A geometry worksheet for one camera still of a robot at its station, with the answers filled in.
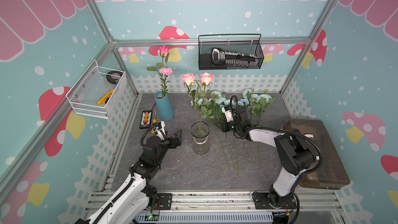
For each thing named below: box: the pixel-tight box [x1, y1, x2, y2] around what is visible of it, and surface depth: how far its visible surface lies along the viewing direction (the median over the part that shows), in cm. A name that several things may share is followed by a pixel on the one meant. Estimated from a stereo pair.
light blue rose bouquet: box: [190, 90, 243, 120], surface depth 111 cm
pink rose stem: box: [155, 45, 170, 97], surface depth 84 cm
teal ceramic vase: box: [153, 90, 175, 121], surface depth 95 cm
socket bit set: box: [211, 47, 260, 68], surface depth 91 cm
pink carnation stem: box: [159, 67, 174, 97], surface depth 85 cm
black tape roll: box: [105, 70, 123, 84], surface depth 82 cm
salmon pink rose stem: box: [181, 72, 215, 136], surface depth 73 cm
